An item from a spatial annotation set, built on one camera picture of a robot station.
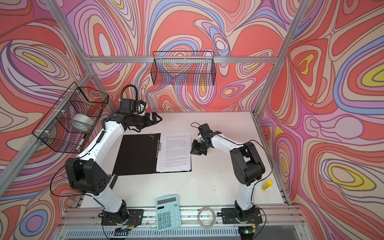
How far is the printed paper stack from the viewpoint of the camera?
920mm

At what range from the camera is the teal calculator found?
0.72 metres

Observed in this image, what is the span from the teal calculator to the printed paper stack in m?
0.17
